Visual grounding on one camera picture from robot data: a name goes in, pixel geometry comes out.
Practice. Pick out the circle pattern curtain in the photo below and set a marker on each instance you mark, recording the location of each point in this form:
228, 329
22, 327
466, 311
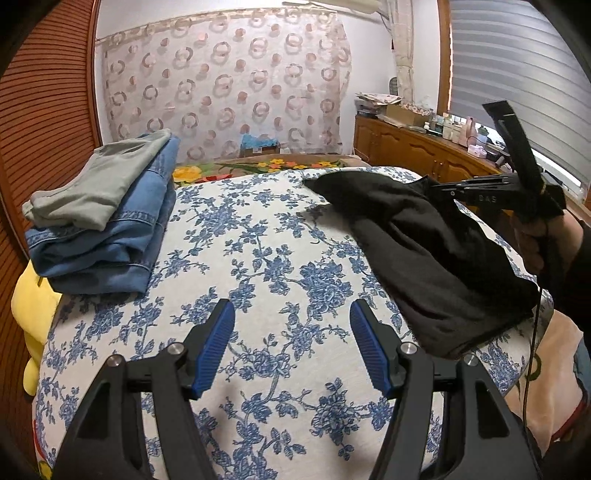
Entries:
231, 83

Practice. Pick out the person's right hand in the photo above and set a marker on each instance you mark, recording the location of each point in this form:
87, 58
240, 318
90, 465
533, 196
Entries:
526, 244

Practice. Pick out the wooden louvered wardrobe door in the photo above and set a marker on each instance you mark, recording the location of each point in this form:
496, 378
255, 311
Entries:
46, 138

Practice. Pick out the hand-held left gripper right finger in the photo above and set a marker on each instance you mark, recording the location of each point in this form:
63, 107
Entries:
369, 346

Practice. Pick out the blue box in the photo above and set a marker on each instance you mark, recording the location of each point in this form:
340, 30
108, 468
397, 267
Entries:
258, 144

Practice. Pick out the cardboard box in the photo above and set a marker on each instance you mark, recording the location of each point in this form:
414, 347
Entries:
408, 115

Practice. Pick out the wall air conditioner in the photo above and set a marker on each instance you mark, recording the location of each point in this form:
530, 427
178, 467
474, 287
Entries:
341, 4

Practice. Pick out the yellow flower print blanket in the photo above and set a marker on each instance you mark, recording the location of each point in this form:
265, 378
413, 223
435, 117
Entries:
240, 168

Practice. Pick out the folded blue jeans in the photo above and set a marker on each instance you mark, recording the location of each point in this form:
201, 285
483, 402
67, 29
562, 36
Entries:
115, 249

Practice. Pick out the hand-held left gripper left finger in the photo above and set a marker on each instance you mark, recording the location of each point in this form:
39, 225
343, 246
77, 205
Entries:
214, 346

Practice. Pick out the folded grey pants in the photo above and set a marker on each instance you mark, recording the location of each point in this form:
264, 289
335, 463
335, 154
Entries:
101, 184

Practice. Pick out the person's right forearm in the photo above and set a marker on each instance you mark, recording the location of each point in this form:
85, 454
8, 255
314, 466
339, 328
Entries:
579, 272

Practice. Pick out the lace curtain strip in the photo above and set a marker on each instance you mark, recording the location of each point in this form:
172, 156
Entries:
402, 55

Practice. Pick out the pink bottle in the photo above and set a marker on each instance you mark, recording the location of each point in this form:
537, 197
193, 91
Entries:
469, 131

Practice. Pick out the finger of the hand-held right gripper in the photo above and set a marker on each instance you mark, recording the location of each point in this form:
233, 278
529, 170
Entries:
480, 182
487, 197

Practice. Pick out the peach blanket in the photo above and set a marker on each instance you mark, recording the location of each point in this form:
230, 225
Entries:
549, 378

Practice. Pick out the stack of papers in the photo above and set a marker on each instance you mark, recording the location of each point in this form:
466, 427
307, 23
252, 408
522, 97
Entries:
376, 102

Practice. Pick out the blue floral bedspread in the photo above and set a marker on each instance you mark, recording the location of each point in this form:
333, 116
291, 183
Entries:
277, 258

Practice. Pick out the yellow plush toy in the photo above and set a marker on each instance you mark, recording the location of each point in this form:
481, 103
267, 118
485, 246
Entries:
34, 309

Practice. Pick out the wooden cabinet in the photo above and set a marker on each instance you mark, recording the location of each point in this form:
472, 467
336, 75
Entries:
415, 147

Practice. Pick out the black pants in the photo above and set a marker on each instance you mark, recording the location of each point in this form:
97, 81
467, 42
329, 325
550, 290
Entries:
429, 258

